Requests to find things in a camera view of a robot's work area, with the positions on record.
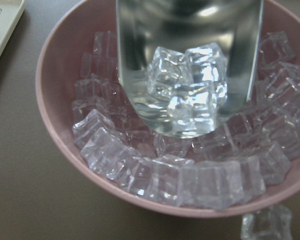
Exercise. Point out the steel ice scoop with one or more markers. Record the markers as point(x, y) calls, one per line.
point(144, 25)

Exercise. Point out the clear ice cubes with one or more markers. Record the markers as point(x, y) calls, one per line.
point(230, 165)

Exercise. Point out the fallen ice cube on table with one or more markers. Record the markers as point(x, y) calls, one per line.
point(271, 223)

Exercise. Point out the pink bowl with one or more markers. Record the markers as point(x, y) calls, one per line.
point(56, 72)

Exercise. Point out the cream rabbit tray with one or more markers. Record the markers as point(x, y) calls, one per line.
point(10, 14)

